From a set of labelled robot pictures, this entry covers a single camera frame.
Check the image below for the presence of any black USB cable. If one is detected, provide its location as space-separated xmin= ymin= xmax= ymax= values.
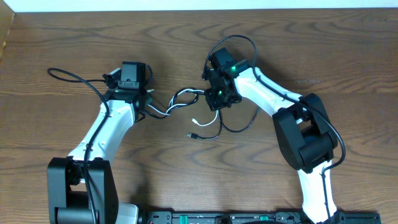
xmin=141 ymin=87 xmax=261 ymax=141

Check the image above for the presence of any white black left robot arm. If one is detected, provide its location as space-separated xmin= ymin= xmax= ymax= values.
xmin=47 ymin=90 xmax=152 ymax=223

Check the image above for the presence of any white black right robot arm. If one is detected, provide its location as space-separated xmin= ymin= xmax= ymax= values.
xmin=203 ymin=57 xmax=343 ymax=223

